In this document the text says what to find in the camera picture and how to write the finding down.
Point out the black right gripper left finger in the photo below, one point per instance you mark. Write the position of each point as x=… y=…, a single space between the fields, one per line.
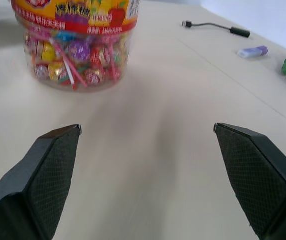
x=43 y=175

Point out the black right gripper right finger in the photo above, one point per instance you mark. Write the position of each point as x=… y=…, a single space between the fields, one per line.
x=255 y=175

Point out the clear plastic lollipop tub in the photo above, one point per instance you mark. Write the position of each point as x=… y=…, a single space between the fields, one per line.
x=76 y=47

